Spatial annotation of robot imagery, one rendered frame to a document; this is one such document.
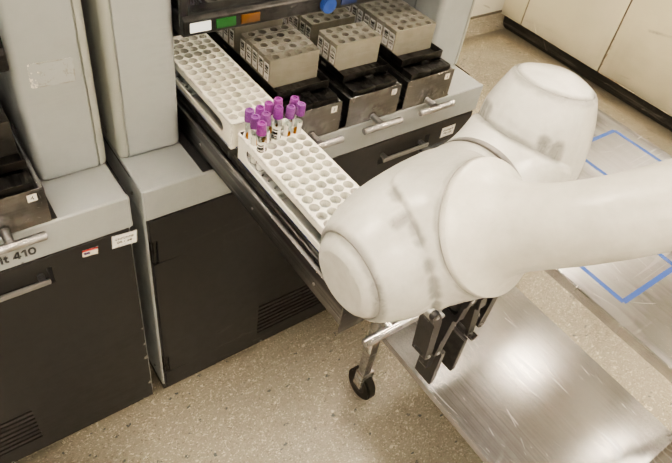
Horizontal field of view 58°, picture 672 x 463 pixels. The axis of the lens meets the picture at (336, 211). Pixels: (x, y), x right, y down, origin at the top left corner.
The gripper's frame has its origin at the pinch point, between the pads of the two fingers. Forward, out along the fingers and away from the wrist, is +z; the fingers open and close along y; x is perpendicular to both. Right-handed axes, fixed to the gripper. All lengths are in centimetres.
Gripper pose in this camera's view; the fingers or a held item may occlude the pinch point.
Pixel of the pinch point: (440, 354)
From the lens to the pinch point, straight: 82.7
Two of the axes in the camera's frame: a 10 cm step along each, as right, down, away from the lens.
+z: -1.2, 7.3, 6.8
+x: 5.8, 6.1, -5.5
